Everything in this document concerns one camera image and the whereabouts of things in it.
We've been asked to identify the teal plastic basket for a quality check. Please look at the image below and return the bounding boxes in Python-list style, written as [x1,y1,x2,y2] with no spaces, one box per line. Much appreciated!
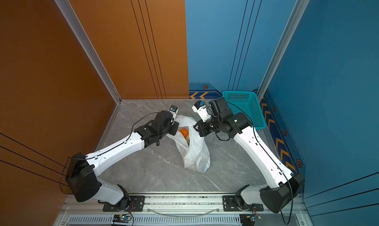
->
[223,91,266,129]

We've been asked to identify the white plastic bag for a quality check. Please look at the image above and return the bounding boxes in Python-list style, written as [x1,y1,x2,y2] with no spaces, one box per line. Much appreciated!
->
[167,115,211,173]

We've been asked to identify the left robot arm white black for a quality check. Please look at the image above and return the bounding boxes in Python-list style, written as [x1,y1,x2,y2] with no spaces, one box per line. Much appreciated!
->
[65,105,179,211]

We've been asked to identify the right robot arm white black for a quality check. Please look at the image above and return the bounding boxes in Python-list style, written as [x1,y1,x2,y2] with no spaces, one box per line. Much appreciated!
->
[192,97,305,213]

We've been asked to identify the orange fruit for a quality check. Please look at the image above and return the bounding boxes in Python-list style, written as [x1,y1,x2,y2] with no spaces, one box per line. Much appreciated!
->
[180,128,189,138]

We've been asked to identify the right circuit board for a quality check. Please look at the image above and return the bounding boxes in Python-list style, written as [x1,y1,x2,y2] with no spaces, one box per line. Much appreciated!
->
[239,214,262,226]

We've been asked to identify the left green circuit board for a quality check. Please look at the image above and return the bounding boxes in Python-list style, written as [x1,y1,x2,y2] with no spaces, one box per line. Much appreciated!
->
[112,214,133,226]

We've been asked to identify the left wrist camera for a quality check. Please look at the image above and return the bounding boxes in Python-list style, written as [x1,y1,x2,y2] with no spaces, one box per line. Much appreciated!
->
[169,105,179,120]

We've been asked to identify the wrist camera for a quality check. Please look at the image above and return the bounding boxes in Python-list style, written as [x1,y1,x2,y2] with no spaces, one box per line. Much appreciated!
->
[192,100,211,122]
[169,105,179,120]

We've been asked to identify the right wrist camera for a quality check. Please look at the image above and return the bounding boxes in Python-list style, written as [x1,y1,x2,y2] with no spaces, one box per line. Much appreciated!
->
[192,100,211,122]

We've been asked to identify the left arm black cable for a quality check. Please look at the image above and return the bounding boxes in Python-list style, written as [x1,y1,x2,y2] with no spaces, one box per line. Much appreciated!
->
[59,112,160,195]

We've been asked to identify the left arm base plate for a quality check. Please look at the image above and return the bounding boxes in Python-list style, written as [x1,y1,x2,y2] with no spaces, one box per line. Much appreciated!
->
[103,195,145,213]

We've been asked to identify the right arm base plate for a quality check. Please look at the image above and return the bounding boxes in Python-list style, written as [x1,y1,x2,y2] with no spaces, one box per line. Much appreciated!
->
[222,195,264,212]

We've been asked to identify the aluminium mounting rail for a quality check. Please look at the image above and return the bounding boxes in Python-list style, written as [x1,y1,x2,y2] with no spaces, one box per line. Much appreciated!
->
[54,192,312,226]

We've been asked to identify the right aluminium corner post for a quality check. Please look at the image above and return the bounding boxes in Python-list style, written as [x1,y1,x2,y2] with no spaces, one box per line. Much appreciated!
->
[257,0,310,101]

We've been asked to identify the aluminium corner post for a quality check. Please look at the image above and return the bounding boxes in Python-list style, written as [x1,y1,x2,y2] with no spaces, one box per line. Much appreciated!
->
[257,0,310,101]
[48,0,122,104]

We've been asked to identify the left aluminium corner post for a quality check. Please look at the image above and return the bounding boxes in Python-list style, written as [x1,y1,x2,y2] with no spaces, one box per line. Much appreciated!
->
[48,0,122,104]

